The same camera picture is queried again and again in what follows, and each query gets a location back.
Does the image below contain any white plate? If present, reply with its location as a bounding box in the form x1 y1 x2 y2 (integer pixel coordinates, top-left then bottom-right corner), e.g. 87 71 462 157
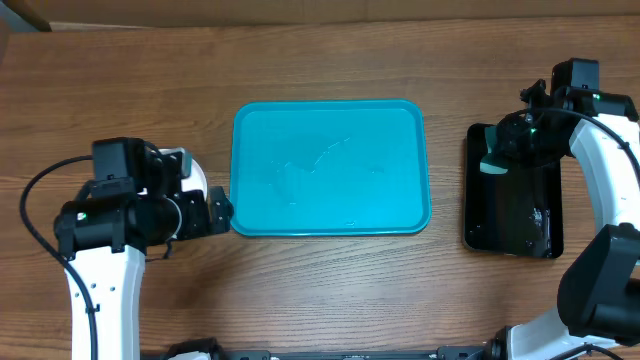
160 147 208 199

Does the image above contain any green scouring sponge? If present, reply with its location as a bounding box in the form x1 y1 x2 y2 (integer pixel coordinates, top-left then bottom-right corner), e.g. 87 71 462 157
479 126 509 175

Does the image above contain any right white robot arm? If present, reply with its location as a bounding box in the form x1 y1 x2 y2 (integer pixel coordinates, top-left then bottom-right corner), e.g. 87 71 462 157
480 89 639 359

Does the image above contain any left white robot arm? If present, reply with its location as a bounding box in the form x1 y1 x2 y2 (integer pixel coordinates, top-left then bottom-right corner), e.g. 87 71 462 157
54 187 234 359

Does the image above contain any black water tray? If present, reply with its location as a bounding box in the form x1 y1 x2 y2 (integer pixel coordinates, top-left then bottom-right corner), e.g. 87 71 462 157
463 123 564 259

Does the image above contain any teal plastic tray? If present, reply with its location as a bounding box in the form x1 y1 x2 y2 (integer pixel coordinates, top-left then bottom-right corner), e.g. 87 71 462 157
230 99 432 237

